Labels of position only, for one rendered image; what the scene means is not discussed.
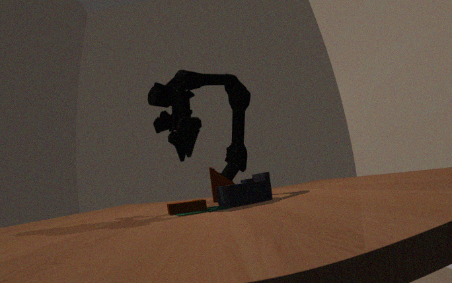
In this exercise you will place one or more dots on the orange l-shaped part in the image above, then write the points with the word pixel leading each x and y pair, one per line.
pixel 185 207

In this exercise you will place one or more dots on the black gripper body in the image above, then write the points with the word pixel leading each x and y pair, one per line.
pixel 185 122

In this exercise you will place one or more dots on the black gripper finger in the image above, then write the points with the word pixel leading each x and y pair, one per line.
pixel 189 139
pixel 179 146

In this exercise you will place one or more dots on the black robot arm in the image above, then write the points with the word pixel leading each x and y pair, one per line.
pixel 174 94

